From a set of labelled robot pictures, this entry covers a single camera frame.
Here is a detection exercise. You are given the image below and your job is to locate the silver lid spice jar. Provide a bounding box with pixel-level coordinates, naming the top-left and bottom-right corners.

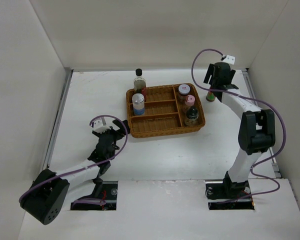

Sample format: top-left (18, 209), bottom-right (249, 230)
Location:
top-left (132, 93), bottom-right (145, 116)

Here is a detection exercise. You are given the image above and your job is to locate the white lid glass jar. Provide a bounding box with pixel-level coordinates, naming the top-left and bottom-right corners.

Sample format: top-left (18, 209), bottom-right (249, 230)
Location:
top-left (177, 84), bottom-right (191, 103)

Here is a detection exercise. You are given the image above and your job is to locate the pink lid spice bottle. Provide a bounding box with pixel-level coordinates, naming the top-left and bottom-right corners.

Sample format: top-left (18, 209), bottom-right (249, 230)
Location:
top-left (182, 95), bottom-right (196, 114)

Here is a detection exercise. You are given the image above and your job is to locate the dark sauce bottle black cap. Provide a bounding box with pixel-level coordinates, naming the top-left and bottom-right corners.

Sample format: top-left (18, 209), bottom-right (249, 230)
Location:
top-left (133, 68), bottom-right (147, 101)

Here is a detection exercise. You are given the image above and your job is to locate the black cap spice bottle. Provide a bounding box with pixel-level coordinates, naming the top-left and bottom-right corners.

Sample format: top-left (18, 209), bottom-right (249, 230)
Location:
top-left (184, 106), bottom-right (199, 127)

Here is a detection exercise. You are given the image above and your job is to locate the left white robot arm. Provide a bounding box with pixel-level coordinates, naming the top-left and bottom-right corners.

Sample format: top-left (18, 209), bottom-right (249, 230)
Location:
top-left (18, 115), bottom-right (130, 225)

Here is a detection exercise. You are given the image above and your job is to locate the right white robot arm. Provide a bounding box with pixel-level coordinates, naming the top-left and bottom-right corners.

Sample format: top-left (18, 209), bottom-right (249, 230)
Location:
top-left (203, 62), bottom-right (276, 200)

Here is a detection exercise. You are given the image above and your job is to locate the red sauce bottle yellow cap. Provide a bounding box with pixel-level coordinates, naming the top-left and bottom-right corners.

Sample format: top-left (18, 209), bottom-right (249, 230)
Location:
top-left (205, 90), bottom-right (216, 102)

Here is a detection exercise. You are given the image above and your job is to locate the brown wicker divided tray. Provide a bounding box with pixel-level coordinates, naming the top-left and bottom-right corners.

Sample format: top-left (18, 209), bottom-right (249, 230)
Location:
top-left (126, 83), bottom-right (206, 138)

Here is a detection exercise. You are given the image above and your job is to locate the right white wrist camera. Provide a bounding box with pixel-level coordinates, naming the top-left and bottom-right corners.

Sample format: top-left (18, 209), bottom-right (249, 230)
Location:
top-left (221, 54), bottom-right (236, 65)

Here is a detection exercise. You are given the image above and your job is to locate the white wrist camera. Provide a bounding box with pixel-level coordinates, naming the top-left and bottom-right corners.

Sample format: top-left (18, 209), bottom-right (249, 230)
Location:
top-left (92, 118), bottom-right (111, 134)
top-left (221, 54), bottom-right (236, 65)

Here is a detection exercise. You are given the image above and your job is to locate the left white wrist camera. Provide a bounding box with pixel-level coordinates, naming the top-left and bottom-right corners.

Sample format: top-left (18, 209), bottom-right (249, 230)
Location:
top-left (92, 118), bottom-right (111, 134)

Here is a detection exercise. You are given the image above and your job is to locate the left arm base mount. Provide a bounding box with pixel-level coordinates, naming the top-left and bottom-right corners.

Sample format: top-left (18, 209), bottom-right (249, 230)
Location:
top-left (70, 178), bottom-right (119, 211)

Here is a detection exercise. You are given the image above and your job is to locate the left metal table rail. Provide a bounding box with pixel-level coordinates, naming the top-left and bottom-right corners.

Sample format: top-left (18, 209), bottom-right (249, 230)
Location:
top-left (40, 67), bottom-right (74, 171)

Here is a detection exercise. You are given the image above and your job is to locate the metal table rail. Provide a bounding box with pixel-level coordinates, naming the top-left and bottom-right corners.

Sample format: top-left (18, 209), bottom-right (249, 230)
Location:
top-left (40, 67), bottom-right (74, 171)
top-left (241, 68), bottom-right (282, 179)

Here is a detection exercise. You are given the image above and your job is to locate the right metal table rail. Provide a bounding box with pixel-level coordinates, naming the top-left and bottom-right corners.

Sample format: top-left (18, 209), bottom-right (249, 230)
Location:
top-left (241, 68), bottom-right (282, 179)

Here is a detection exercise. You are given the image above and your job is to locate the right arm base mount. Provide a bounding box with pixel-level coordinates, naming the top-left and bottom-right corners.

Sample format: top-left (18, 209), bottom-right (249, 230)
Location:
top-left (205, 172), bottom-right (255, 211)

